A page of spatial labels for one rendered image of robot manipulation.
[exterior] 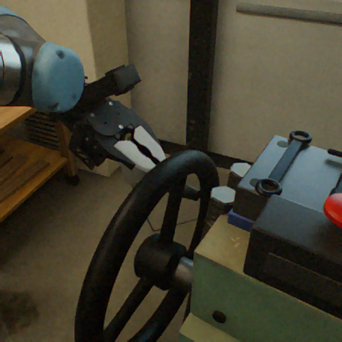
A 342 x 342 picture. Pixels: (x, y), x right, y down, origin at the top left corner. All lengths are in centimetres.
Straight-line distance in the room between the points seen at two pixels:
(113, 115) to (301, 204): 34
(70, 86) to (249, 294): 29
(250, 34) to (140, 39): 50
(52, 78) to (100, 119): 13
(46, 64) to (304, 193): 28
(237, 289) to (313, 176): 10
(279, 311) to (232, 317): 5
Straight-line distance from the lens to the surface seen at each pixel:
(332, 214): 24
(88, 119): 51
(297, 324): 29
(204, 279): 30
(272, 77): 162
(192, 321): 35
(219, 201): 31
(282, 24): 155
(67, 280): 149
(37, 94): 42
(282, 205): 26
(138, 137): 53
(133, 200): 34
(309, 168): 31
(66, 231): 166
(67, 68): 43
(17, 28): 59
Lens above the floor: 118
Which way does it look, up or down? 39 degrees down
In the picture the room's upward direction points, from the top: straight up
